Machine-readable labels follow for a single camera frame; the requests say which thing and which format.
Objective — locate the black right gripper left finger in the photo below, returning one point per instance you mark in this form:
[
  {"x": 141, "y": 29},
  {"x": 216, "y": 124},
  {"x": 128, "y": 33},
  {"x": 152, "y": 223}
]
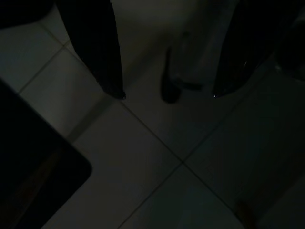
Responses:
[{"x": 95, "y": 43}]

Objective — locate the black floor mat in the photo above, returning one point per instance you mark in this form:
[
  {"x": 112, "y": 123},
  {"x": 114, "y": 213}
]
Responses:
[{"x": 31, "y": 162}]

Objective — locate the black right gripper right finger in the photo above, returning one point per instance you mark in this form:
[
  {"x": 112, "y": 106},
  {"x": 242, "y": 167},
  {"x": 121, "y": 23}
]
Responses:
[{"x": 245, "y": 43}]

